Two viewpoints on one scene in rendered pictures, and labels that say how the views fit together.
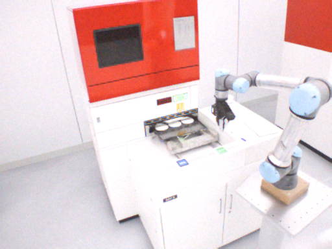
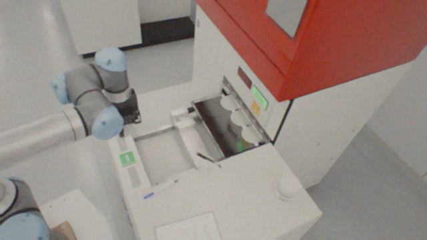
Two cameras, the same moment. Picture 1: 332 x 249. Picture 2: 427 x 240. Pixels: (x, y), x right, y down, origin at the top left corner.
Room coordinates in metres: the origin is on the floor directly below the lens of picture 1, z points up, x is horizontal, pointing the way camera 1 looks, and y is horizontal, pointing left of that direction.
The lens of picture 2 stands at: (1.51, -0.94, 1.96)
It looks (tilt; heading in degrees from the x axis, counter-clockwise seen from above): 49 degrees down; 77
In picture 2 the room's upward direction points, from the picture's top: 9 degrees clockwise
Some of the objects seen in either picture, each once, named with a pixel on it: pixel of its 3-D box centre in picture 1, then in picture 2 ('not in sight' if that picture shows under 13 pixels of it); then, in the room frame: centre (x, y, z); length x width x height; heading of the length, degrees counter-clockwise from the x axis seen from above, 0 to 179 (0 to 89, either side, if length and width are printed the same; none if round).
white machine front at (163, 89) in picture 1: (148, 114); (230, 73); (1.78, 0.14, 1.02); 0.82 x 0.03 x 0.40; 111
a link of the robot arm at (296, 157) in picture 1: (288, 157); (26, 239); (1.09, -0.62, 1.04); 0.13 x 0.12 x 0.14; 125
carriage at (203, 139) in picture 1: (192, 142); (191, 141); (1.59, -0.16, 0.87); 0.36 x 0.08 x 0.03; 111
